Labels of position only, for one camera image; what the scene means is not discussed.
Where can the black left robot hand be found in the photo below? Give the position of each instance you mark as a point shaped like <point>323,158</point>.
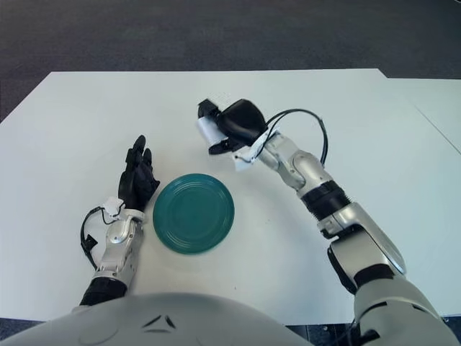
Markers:
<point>135,187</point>

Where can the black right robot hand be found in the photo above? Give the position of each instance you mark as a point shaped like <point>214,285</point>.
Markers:
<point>241,122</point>

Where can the white square charger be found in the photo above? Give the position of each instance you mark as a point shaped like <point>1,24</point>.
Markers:
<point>209,129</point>

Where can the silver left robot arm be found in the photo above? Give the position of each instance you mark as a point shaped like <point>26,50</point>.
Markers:
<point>115,248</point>

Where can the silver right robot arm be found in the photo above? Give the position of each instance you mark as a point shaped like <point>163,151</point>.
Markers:
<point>360,230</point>

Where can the round green plate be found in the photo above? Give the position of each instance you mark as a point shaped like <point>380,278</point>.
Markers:
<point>193,214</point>

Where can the white left wrist connector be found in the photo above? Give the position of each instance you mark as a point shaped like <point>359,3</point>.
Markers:
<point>112,207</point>

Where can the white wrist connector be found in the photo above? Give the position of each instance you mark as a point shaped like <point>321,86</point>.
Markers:
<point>112,207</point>
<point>245,160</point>

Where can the white right wrist connector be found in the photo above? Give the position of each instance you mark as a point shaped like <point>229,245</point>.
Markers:
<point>245,160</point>

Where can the grey robot torso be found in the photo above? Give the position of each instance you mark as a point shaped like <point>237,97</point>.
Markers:
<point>144,324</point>

